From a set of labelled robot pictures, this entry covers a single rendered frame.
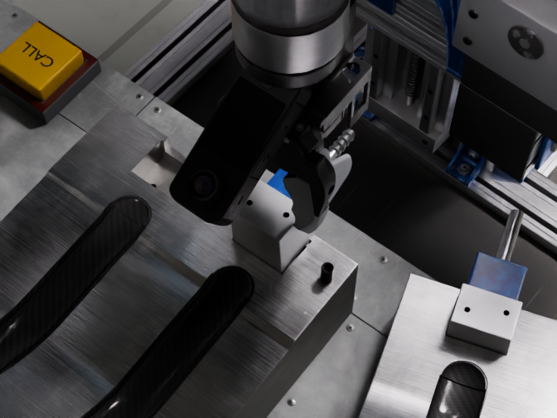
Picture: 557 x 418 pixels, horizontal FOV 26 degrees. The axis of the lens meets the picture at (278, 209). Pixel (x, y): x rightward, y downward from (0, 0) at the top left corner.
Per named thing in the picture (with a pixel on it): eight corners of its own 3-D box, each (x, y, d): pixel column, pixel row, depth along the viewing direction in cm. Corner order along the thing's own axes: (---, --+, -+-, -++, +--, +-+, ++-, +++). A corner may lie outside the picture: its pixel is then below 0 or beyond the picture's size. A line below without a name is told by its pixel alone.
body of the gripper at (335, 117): (370, 115, 90) (382, 12, 79) (301, 195, 86) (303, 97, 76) (288, 65, 92) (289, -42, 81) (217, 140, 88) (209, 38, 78)
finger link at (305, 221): (372, 203, 96) (356, 127, 88) (328, 256, 93) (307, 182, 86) (341, 188, 97) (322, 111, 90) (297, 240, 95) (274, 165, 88)
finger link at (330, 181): (345, 211, 89) (326, 134, 83) (333, 226, 89) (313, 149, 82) (295, 187, 92) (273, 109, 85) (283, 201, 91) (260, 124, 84)
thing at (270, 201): (327, 135, 104) (327, 98, 99) (375, 164, 102) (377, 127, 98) (233, 242, 99) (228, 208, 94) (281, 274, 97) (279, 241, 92)
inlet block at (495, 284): (484, 219, 106) (493, 187, 102) (540, 236, 106) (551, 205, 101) (442, 347, 100) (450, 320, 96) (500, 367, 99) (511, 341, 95)
